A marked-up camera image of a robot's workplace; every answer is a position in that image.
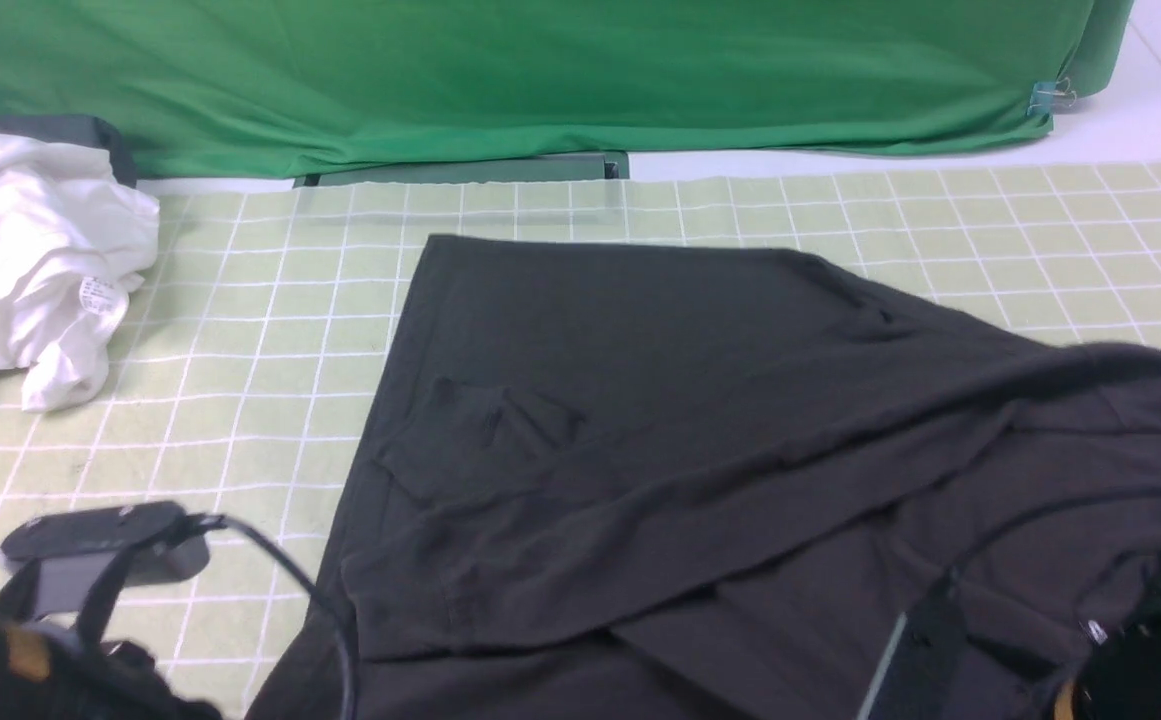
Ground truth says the dark gray long-sleeved shirt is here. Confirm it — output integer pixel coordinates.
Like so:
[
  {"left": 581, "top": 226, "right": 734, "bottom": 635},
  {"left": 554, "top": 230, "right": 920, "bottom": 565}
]
[{"left": 243, "top": 235, "right": 1161, "bottom": 720}]

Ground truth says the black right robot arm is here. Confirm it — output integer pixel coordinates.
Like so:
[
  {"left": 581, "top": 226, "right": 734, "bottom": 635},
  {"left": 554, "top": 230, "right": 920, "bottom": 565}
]
[{"left": 858, "top": 489, "right": 1161, "bottom": 719}]

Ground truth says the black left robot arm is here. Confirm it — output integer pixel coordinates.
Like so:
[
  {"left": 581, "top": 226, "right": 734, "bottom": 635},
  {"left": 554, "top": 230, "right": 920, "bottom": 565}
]
[{"left": 0, "top": 618, "right": 222, "bottom": 719}]

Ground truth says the crumpled white shirt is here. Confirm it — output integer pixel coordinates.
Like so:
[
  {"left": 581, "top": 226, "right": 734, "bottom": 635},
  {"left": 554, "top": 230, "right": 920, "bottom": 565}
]
[{"left": 0, "top": 135, "right": 160, "bottom": 413}]

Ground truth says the gray garment under white shirt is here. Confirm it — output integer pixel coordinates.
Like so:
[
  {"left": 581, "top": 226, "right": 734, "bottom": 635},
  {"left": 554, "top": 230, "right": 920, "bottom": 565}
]
[{"left": 0, "top": 114, "right": 138, "bottom": 188}]

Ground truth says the dark green metal base bar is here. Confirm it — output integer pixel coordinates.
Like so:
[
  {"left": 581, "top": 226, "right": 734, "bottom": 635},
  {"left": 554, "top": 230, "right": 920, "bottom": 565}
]
[{"left": 293, "top": 151, "right": 630, "bottom": 188}]

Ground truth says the green checkered table mat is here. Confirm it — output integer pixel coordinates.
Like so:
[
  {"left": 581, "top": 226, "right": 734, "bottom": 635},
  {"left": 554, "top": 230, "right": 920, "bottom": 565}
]
[{"left": 0, "top": 164, "right": 1161, "bottom": 664}]

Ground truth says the green backdrop cloth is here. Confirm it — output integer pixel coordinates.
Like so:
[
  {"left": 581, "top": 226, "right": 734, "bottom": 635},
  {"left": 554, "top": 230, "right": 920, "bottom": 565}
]
[{"left": 0, "top": 1, "right": 1132, "bottom": 178}]

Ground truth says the blue binder clip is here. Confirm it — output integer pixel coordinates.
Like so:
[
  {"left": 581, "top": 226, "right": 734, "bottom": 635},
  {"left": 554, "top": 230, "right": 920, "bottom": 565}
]
[{"left": 1025, "top": 75, "right": 1079, "bottom": 117}]

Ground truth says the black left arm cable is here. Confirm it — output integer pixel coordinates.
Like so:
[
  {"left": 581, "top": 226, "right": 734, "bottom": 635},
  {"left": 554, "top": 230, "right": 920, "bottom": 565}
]
[{"left": 210, "top": 514, "right": 356, "bottom": 720}]

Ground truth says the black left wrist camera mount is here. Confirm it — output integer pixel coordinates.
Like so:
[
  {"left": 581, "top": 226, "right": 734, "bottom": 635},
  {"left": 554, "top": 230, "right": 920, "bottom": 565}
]
[{"left": 0, "top": 501, "right": 210, "bottom": 646}]

